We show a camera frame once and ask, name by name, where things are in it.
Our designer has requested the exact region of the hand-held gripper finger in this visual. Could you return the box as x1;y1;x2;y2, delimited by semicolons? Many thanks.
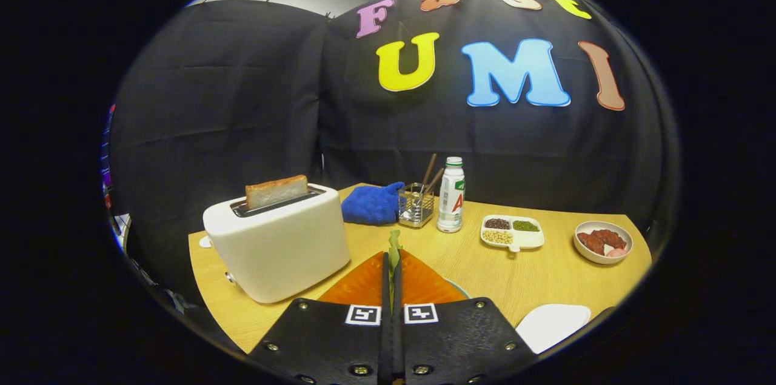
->
396;249;539;385
249;250;390;385

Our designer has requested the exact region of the green lettuce leaf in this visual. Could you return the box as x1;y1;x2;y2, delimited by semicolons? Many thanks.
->
388;229;404;313

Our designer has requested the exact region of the toasted bread slice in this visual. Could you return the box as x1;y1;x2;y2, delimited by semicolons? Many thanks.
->
245;175;309;210

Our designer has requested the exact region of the blue oven mitt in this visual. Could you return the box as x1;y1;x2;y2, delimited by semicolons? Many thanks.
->
341;181;406;226

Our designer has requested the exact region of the white toaster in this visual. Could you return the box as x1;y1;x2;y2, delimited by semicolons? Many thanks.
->
199;183;351;304

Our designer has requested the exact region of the white drink bottle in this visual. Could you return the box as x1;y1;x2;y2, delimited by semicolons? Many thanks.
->
437;156;466;233

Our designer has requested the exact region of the white square plate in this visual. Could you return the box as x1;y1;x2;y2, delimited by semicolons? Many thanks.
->
515;304;592;355

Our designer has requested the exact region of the white divided dish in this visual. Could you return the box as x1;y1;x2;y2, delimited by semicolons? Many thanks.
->
480;215;545;253

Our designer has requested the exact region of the red meat slice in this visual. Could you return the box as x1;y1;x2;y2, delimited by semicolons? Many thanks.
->
591;229;627;250
579;232;607;255

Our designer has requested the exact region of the white round plate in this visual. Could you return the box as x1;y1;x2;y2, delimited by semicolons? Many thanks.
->
574;221;634;266

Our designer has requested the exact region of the black backdrop cloth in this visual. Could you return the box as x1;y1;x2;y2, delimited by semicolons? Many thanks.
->
100;0;674;307

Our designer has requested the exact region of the metal wire utensil holder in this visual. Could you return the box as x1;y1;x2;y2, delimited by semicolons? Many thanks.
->
398;182;435;229

